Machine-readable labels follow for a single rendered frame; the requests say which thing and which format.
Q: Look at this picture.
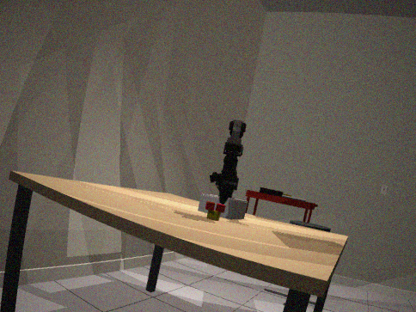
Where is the red cube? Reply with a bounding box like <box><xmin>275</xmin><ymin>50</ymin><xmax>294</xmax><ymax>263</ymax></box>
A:
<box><xmin>205</xmin><ymin>201</ymin><xmax>215</xmax><ymax>211</ymax></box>
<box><xmin>216</xmin><ymin>204</ymin><xmax>226</xmax><ymax>213</ymax></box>

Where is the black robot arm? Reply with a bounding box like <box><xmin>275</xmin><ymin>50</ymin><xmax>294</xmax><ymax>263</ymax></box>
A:
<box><xmin>210</xmin><ymin>119</ymin><xmax>247</xmax><ymax>186</ymax></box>

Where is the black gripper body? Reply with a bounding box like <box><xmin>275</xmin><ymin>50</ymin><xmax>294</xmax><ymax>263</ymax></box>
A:
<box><xmin>215</xmin><ymin>168</ymin><xmax>238</xmax><ymax>190</ymax></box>

